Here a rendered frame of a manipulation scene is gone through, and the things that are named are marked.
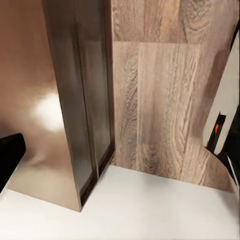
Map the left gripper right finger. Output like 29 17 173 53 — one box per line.
224 133 240 173

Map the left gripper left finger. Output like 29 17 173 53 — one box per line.
0 133 26 193

